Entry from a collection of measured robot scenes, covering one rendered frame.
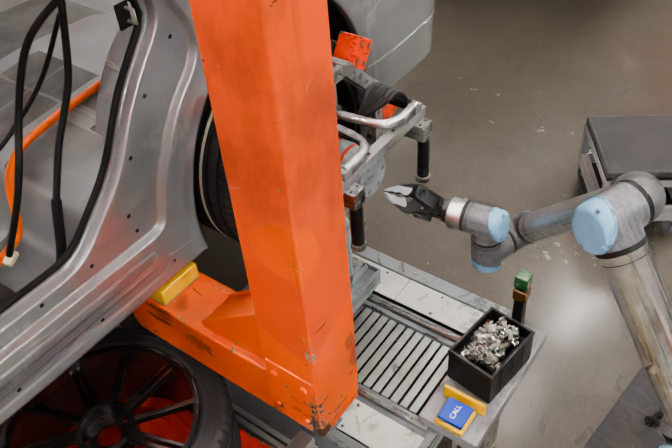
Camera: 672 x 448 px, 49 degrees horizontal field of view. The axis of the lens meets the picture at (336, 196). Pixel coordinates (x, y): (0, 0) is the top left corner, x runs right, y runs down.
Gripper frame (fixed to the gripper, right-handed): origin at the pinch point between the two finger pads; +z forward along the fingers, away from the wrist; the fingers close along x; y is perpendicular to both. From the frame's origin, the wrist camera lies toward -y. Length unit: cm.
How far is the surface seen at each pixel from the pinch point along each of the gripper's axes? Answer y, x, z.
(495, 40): 180, 151, 48
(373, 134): 1.4, 17.2, 11.8
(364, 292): 52, -25, 16
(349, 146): -21.4, 4.4, 6.2
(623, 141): 92, 69, -48
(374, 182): -13.8, -1.8, -1.5
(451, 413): -4, -53, -41
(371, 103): -24.4, 17.1, 3.3
